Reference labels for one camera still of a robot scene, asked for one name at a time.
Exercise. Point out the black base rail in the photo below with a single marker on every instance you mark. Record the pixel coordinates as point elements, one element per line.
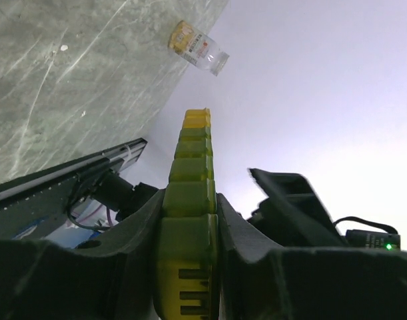
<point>34,205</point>

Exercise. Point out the clear glass pill bottle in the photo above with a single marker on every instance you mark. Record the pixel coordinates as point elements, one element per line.
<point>197,48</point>

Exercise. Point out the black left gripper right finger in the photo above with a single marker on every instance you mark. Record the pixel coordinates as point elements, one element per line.
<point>262,280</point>

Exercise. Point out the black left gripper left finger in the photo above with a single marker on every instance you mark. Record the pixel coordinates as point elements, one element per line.
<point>108,277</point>

